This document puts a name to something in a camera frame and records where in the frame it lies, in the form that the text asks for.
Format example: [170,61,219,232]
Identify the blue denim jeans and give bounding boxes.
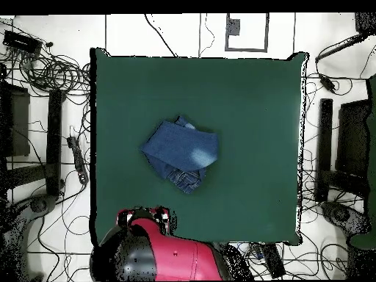
[140,115,220,195]

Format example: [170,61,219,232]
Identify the grey square plate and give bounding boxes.
[226,18,242,37]

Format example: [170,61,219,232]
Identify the grey rectangular frame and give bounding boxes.
[225,12,270,53]

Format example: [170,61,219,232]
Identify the black electronics box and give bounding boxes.
[1,29,43,57]

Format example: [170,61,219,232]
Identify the dark green table cloth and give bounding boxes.
[89,46,309,247]

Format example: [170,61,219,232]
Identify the grey stand base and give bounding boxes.
[320,200,372,236]
[29,194,57,214]

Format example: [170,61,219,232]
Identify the dark flat panel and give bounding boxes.
[0,83,31,158]
[335,98,372,178]

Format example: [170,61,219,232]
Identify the long black cable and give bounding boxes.
[142,12,179,58]

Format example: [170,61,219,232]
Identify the black power adapter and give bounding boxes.
[318,73,337,93]

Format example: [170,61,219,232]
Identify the black flat device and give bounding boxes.
[260,242,286,279]

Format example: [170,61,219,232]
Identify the black rod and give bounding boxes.
[314,32,369,63]

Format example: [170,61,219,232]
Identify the black corner box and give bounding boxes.
[354,12,376,35]

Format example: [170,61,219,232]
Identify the black power strip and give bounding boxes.
[66,135,90,185]

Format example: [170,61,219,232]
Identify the tangled black cable coil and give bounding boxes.
[17,48,92,98]

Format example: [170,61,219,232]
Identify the black stand bar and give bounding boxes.
[45,88,63,197]
[314,98,334,203]

